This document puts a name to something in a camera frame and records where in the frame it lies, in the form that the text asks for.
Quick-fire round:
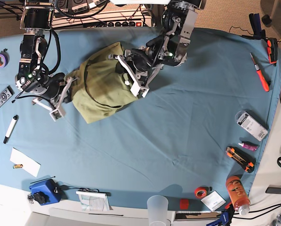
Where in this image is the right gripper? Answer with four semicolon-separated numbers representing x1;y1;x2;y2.
15;73;78;121

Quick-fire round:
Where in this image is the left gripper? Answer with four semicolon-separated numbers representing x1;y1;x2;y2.
108;46;164;97

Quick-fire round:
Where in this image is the olive green t-shirt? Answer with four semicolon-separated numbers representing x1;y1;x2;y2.
65;42;138;124

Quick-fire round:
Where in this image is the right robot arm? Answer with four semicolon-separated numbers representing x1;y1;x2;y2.
15;0;76;121

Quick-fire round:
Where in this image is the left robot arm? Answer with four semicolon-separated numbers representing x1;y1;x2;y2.
108;0;206;97

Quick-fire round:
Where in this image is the black remote control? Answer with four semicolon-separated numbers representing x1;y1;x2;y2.
0;86;14;108

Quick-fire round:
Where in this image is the white black marker pen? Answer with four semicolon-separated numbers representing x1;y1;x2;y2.
3;115;18;144

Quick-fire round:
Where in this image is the purple tape roll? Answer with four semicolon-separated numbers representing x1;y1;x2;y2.
0;48;9;68

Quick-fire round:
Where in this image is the white paper card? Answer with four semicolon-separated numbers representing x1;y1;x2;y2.
10;148;41;177

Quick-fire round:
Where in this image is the small yellow battery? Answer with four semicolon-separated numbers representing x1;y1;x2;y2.
13;164;23;169

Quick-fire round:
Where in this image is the blue plastic box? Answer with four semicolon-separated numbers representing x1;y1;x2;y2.
29;179;61;206

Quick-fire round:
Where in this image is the blue table cloth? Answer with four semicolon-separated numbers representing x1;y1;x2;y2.
0;28;281;210

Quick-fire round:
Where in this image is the black knob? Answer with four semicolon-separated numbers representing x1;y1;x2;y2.
33;192;50;205

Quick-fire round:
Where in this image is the white folded booklet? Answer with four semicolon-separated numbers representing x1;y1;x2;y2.
76;191;110;211

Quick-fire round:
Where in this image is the orange black tool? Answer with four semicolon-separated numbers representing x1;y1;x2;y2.
263;38;278;66

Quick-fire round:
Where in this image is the pink glue tube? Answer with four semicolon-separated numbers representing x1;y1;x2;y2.
238;142;259;152

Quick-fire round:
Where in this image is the translucent plastic cup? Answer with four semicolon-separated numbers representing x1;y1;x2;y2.
147;195;169;226

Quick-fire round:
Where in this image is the red tape roll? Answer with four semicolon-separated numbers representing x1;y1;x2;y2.
194;186;209;199

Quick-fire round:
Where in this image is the red plastic cap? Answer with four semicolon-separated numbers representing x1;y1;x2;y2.
179;199;189;210

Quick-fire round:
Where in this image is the orange black utility knife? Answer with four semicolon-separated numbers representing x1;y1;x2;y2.
225;146;255;173

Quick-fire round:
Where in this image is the white small card box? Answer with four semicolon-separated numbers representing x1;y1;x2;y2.
201;191;226;211

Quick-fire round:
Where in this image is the orange drink bottle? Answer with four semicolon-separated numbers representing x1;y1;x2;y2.
226;176;250;216

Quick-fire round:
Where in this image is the blue clamp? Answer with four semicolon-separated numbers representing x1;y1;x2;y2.
206;202;235;226

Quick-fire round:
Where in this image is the black power adapter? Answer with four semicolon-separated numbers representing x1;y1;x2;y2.
265;186;281;194

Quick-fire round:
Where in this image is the black cable tie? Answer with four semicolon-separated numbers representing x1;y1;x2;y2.
30;176;55;184

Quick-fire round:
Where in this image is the orange handled screwdriver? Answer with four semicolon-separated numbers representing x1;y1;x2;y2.
250;52;271;92

